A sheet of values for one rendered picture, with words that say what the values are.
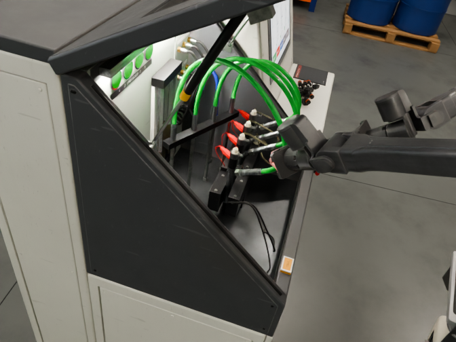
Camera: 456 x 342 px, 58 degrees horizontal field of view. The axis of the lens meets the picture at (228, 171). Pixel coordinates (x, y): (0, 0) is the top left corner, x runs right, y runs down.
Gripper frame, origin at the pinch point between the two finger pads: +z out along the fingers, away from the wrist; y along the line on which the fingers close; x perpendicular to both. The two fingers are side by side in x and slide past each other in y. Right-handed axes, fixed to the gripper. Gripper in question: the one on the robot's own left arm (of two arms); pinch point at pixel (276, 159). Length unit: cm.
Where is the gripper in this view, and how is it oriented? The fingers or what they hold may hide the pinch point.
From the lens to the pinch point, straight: 108.2
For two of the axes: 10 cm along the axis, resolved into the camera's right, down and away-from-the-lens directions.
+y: -8.5, 4.1, -3.3
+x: 3.9, 9.1, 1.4
